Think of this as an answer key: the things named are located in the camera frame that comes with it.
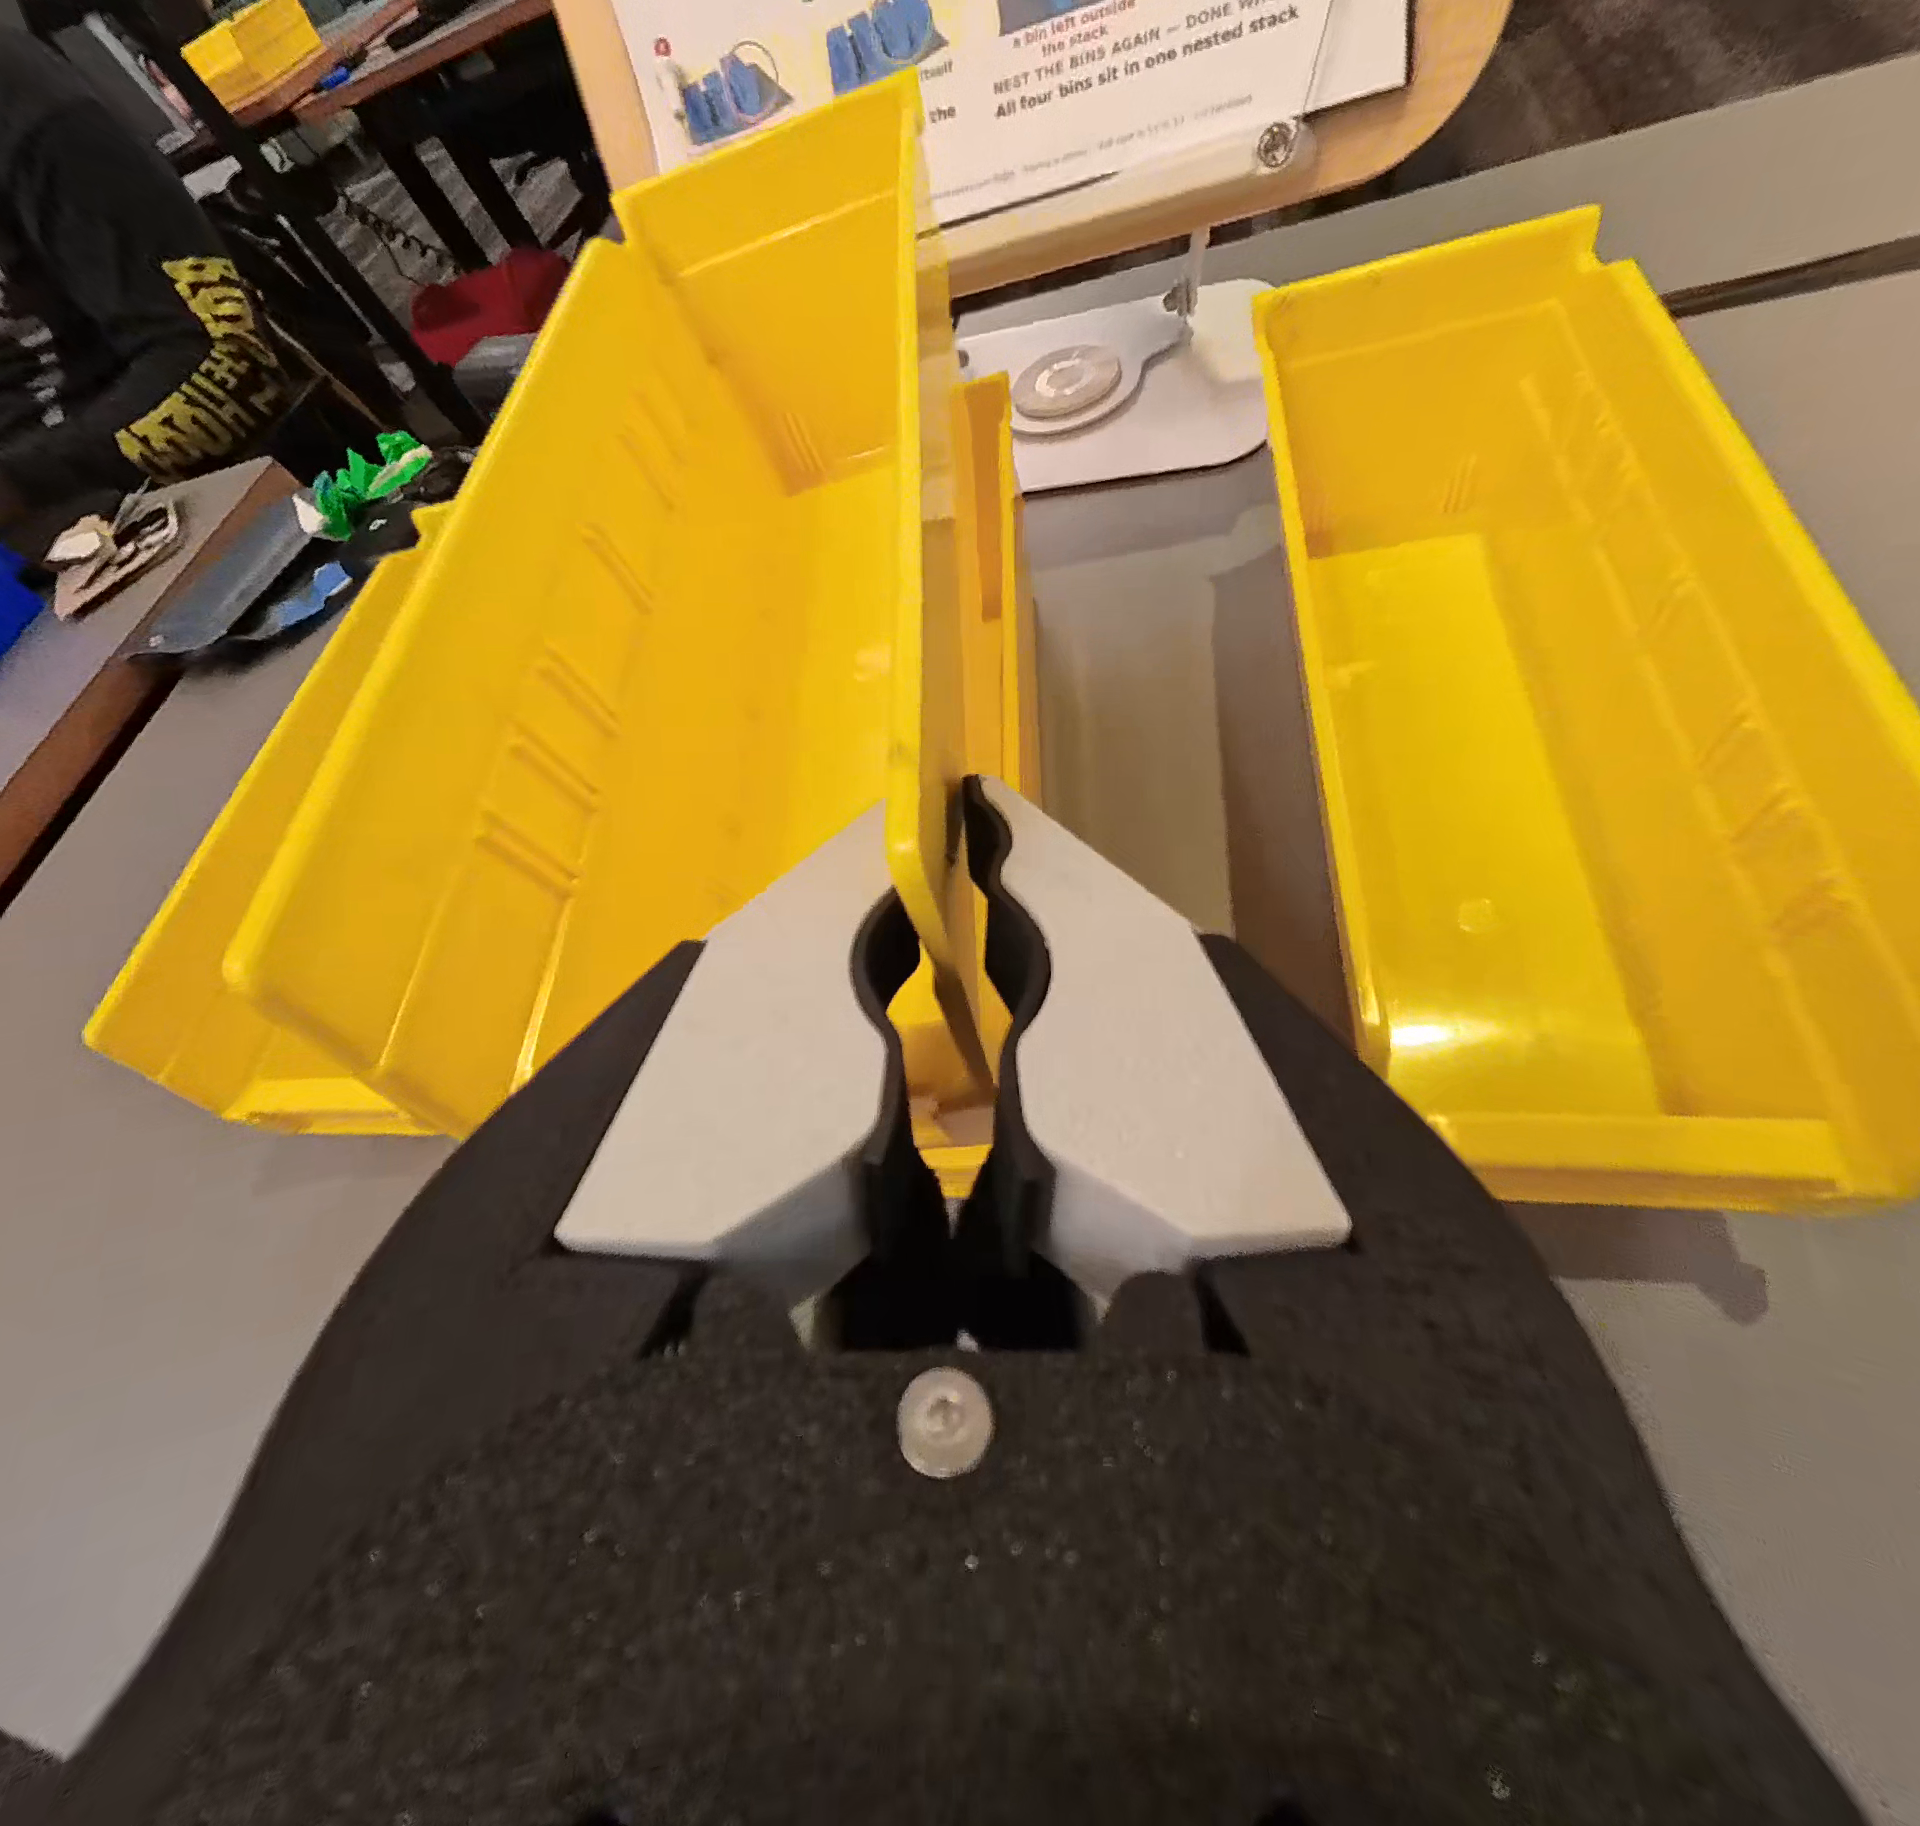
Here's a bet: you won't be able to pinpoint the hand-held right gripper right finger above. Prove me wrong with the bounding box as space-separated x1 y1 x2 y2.
957 772 1355 1311

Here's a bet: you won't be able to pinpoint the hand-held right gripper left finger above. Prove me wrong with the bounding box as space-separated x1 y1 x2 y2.
554 805 958 1319

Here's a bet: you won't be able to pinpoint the yellow plastic bin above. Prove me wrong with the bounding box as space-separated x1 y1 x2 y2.
223 68 999 1141
1248 202 1920 1217
81 374 1040 1154
180 0 326 114

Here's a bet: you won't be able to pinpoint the dark foil bag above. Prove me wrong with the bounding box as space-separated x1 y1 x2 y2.
126 494 428 665

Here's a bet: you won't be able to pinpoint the green crumpled wrapper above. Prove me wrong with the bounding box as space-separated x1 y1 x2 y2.
305 431 440 546

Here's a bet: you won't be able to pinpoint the round metal disc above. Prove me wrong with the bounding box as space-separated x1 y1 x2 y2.
1011 345 1122 428

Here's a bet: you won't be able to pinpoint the cardboard scraps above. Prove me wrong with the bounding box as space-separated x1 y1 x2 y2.
41 489 184 616

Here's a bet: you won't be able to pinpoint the red bag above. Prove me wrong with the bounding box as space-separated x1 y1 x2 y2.
407 248 573 367

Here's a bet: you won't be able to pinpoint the wooden table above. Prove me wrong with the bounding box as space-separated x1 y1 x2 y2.
292 0 560 276

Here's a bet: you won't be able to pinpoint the wooden sign board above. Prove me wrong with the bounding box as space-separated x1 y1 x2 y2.
526 0 1527 302

